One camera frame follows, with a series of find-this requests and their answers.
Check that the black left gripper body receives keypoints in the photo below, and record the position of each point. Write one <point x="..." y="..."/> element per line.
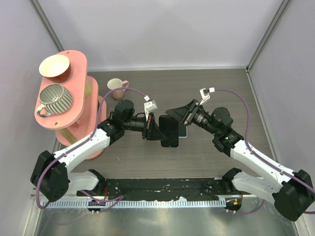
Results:
<point x="137" y="124"/>

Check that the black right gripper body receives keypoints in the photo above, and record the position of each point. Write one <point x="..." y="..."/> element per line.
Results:
<point x="202" y="119"/>

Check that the black phone case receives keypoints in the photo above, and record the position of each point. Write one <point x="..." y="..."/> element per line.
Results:
<point x="170" y="129"/>

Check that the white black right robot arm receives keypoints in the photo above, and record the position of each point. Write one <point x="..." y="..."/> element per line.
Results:
<point x="289" y="191"/>

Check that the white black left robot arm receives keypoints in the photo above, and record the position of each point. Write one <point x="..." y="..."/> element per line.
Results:
<point x="53" y="174"/>

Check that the pink mug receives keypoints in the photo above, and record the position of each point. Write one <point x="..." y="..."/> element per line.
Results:
<point x="119" y="86"/>

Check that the pink tiered shelf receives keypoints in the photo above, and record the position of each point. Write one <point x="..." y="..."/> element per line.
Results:
<point x="87" y="109"/>

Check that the grey striped mug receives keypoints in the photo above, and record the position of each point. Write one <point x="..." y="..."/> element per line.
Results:
<point x="55" y="99"/>

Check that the white bowl red outside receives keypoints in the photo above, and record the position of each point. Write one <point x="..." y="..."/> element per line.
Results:
<point x="55" y="68"/>

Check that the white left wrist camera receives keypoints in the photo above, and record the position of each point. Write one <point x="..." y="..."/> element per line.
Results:
<point x="149" y="106"/>

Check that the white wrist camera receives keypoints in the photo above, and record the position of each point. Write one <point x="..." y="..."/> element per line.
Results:
<point x="149" y="106"/>
<point x="205" y="94"/>

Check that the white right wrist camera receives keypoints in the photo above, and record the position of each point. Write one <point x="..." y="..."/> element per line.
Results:
<point x="205" y="94"/>

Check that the aluminium frame rail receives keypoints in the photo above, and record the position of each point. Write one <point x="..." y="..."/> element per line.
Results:
<point x="72" y="201"/>

